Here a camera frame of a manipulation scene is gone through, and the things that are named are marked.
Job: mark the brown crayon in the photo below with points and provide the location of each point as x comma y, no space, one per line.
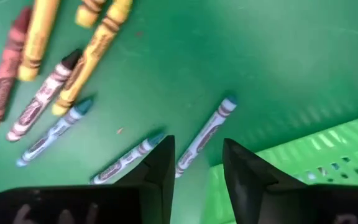
6,71

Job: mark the yellow crayon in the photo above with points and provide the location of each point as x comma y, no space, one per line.
37,37
87,15
92,53

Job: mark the green plastic basket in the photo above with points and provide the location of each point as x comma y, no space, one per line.
322,146

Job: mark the black crayon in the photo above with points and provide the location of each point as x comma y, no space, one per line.
39,102

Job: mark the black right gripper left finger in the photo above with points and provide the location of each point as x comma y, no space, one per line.
120,205

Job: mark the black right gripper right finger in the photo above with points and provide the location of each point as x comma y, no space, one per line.
275,202

